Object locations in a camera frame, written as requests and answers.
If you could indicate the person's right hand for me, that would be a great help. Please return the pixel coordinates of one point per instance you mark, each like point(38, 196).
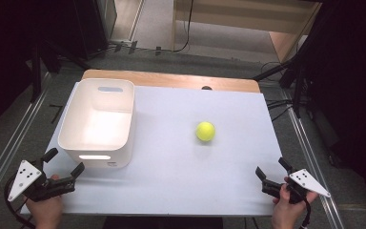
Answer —
point(284, 213)

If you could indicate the white table mat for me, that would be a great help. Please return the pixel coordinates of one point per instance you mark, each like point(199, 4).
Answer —
point(178, 178)

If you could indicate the black metal stand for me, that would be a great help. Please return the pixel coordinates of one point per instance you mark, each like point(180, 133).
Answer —
point(298, 76)
point(36, 70)

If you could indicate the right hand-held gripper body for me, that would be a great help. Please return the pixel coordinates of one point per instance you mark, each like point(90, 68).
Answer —
point(308, 183)

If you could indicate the light wooden shelf unit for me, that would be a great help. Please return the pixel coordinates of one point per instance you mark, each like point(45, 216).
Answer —
point(244, 19)

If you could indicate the yellow tennis ball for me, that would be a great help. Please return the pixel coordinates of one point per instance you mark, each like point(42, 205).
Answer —
point(205, 131)

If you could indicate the white plastic storage bin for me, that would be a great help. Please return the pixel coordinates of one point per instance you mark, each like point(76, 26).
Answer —
point(101, 127)

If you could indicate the black cabinet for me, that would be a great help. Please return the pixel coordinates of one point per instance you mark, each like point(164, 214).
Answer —
point(92, 25)

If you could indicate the small dark knob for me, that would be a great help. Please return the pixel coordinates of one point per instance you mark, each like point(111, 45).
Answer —
point(206, 87)

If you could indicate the aluminium floor rail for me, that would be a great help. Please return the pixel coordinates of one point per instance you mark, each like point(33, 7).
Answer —
point(311, 162)
point(9, 152)

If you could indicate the person's left hand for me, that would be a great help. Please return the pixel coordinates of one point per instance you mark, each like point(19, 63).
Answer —
point(46, 213)

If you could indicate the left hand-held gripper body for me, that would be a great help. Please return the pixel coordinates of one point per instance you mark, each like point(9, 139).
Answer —
point(25, 178)

